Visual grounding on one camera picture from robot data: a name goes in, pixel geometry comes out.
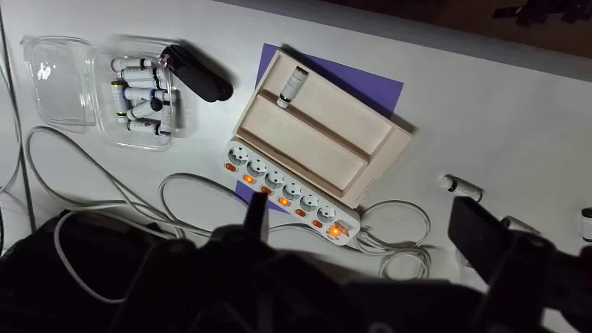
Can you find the white extension cord power strip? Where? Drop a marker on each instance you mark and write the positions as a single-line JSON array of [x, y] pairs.
[[307, 206]]

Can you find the wooden tray with compartments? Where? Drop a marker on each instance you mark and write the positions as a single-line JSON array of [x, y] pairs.
[[324, 126]]

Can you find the white marker black cap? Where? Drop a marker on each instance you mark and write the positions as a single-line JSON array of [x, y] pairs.
[[585, 219]]

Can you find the white marker on table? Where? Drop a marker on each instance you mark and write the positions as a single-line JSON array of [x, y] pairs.
[[461, 187]]

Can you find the clear plastic container lid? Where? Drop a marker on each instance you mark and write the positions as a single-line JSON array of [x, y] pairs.
[[61, 80]]

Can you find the black backpack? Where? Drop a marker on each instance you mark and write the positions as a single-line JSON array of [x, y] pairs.
[[74, 276]]

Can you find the clear plastic marker container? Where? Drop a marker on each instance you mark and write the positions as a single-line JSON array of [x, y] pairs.
[[109, 95]]

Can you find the white marker in tray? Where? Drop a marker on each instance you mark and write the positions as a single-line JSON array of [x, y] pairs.
[[291, 88]]

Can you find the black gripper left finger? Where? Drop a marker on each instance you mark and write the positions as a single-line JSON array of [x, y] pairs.
[[256, 221]]

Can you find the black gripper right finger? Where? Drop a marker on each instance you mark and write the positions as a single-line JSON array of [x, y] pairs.
[[483, 241]]

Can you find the white marker in container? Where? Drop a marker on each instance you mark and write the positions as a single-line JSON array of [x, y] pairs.
[[148, 95], [150, 128], [145, 113], [124, 63], [146, 82]]

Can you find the black stapler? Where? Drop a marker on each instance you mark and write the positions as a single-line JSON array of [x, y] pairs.
[[194, 75]]

